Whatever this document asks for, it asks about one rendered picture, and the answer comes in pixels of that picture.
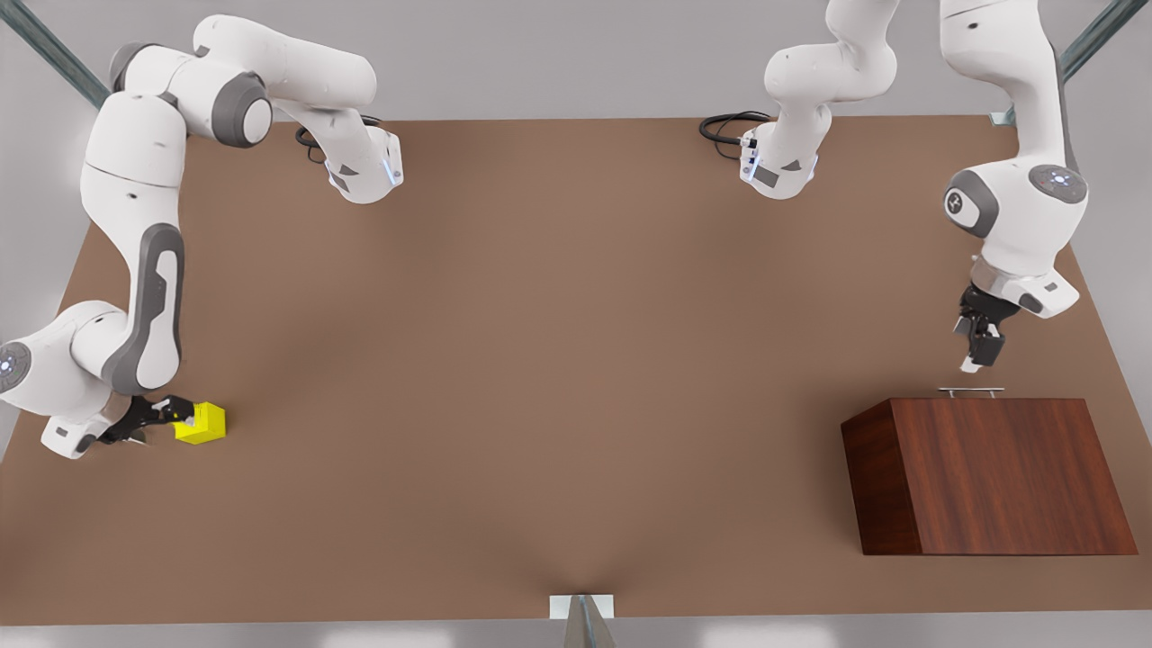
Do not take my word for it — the yellow square block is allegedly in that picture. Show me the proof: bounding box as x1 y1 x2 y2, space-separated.
174 401 228 445

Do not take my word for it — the dark wooden drawer cabinet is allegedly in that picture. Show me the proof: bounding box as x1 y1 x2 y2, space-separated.
841 398 1139 556

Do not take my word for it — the silver frame post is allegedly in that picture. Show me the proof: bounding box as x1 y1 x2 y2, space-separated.
0 0 113 111
990 0 1152 127
550 594 620 648

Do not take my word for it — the black cable loop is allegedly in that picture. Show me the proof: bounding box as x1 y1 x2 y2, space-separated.
699 111 773 161
295 115 383 165

